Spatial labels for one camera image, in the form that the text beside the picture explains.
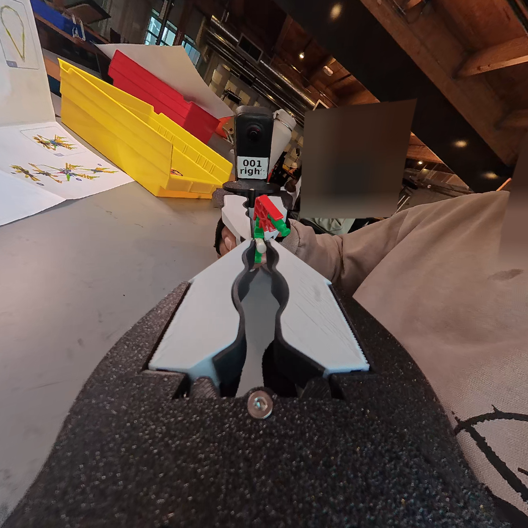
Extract stacked yellow storage bins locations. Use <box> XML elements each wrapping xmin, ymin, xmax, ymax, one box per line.
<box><xmin>58</xmin><ymin>60</ymin><xmax>233</xmax><ymax>199</ymax></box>

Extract white cylindrical bottle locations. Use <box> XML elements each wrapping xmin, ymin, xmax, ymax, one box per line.
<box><xmin>268</xmin><ymin>109</ymin><xmax>299</xmax><ymax>194</ymax></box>

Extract red toy connector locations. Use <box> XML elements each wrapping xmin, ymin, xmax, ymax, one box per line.
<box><xmin>252</xmin><ymin>196</ymin><xmax>283</xmax><ymax>232</ymax></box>

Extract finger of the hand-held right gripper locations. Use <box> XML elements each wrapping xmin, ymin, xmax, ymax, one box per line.
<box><xmin>221</xmin><ymin>198</ymin><xmax>255</xmax><ymax>245</ymax></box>
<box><xmin>276</xmin><ymin>198</ymin><xmax>292</xmax><ymax>237</ymax></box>

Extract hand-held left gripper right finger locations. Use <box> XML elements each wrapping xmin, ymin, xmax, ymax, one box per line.
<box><xmin>268</xmin><ymin>242</ymin><xmax>370</xmax><ymax>390</ymax></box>

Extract red storage bin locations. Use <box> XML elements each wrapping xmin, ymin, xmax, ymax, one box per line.
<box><xmin>108</xmin><ymin>50</ymin><xmax>232</xmax><ymax>142</ymax></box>

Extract toy instruction poster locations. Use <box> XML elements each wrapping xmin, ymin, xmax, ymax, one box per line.
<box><xmin>0</xmin><ymin>0</ymin><xmax>134</xmax><ymax>227</ymax></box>

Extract white paper sheet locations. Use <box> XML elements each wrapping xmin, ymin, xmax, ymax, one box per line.
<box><xmin>95</xmin><ymin>43</ymin><xmax>240</xmax><ymax>120</ymax></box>

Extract person's right hand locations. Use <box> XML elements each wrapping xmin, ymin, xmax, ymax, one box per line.
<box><xmin>215</xmin><ymin>221</ymin><xmax>242</xmax><ymax>258</ymax></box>

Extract grey desk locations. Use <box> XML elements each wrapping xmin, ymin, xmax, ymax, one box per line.
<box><xmin>0</xmin><ymin>169</ymin><xmax>256</xmax><ymax>516</ymax></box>

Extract person's right forearm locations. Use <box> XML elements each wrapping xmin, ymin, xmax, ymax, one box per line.
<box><xmin>285</xmin><ymin>190</ymin><xmax>516</xmax><ymax>302</ymax></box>

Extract blue storage bin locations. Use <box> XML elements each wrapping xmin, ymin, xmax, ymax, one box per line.
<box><xmin>32</xmin><ymin>0</ymin><xmax>87</xmax><ymax>34</ymax></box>

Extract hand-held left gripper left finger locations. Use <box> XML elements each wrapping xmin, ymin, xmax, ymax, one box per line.
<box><xmin>149</xmin><ymin>238</ymin><xmax>255</xmax><ymax>390</ymax></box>

